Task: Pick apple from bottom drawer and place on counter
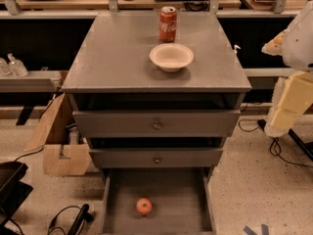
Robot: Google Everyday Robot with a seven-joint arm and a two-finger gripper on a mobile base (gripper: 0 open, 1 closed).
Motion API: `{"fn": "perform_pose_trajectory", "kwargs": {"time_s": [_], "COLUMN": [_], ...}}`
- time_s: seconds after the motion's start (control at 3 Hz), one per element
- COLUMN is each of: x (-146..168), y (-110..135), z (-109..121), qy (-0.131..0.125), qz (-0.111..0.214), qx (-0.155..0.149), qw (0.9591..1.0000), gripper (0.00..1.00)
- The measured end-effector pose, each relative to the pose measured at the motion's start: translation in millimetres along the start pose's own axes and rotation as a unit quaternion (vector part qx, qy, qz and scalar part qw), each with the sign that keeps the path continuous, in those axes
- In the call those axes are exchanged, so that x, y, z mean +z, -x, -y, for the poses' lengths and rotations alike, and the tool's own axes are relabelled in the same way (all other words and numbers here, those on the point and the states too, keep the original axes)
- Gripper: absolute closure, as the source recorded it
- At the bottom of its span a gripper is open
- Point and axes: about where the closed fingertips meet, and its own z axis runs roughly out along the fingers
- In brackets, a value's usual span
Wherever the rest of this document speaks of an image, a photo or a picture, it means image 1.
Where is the red apple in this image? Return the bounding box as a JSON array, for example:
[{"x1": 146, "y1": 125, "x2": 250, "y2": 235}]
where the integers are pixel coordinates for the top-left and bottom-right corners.
[{"x1": 136, "y1": 197, "x2": 153, "y2": 215}]

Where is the red Coca-Cola can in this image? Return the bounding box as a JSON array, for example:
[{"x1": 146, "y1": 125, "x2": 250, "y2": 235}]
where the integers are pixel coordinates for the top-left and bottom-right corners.
[{"x1": 158, "y1": 6, "x2": 177, "y2": 42}]

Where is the grey top drawer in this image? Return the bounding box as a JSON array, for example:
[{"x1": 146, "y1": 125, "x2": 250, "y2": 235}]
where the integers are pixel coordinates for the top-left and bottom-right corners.
[{"x1": 72, "y1": 110, "x2": 240, "y2": 138}]

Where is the grey open bottom drawer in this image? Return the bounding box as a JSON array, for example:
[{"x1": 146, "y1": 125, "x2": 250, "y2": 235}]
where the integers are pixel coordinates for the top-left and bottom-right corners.
[{"x1": 100, "y1": 168, "x2": 213, "y2": 235}]

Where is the white paper bowl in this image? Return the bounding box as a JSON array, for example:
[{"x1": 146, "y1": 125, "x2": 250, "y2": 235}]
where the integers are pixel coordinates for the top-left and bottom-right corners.
[{"x1": 150, "y1": 43, "x2": 194, "y2": 72}]

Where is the grey drawer cabinet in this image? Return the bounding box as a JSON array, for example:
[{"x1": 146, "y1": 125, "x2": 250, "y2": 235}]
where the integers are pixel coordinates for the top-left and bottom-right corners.
[{"x1": 61, "y1": 10, "x2": 252, "y2": 178}]

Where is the grey middle drawer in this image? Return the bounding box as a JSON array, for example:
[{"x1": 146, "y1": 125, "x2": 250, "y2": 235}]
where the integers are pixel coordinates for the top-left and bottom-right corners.
[{"x1": 90, "y1": 148, "x2": 223, "y2": 168}]

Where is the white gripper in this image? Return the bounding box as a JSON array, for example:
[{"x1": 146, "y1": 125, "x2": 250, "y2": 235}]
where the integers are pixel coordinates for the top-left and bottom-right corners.
[{"x1": 261, "y1": 31, "x2": 313, "y2": 137}]

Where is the brown cardboard box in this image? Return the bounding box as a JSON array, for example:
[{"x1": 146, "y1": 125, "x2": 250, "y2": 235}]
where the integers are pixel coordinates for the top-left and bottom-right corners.
[{"x1": 23, "y1": 93, "x2": 92, "y2": 176}]

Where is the black metal floor bar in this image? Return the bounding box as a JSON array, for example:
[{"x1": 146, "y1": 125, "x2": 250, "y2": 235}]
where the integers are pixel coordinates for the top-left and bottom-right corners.
[{"x1": 289, "y1": 129, "x2": 313, "y2": 162}]

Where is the black floor cable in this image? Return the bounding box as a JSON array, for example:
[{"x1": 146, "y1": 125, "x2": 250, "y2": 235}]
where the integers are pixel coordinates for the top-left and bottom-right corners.
[{"x1": 238, "y1": 117, "x2": 313, "y2": 168}]

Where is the small white pump nozzle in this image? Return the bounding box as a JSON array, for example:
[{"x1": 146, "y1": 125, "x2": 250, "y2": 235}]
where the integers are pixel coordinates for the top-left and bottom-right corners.
[{"x1": 233, "y1": 44, "x2": 241, "y2": 54}]

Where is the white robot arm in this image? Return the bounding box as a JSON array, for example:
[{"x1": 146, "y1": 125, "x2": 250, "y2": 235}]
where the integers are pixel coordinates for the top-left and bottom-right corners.
[{"x1": 261, "y1": 1, "x2": 313, "y2": 137}]

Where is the clear sanitizer bottle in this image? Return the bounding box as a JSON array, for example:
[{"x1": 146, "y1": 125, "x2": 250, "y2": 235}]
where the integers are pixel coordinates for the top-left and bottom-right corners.
[{"x1": 8, "y1": 53, "x2": 28, "y2": 77}]

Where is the black handle with cable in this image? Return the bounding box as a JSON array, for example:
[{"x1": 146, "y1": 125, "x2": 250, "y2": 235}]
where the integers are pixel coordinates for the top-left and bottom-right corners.
[{"x1": 47, "y1": 204, "x2": 94, "y2": 235}]

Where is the blue floor tape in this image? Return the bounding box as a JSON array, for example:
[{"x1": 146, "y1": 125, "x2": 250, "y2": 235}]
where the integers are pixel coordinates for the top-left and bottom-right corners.
[{"x1": 243, "y1": 223, "x2": 270, "y2": 235}]

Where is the black power adapter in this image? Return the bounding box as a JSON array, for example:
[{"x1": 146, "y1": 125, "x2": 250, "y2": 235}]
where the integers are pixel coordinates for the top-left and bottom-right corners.
[{"x1": 257, "y1": 119, "x2": 266, "y2": 129}]

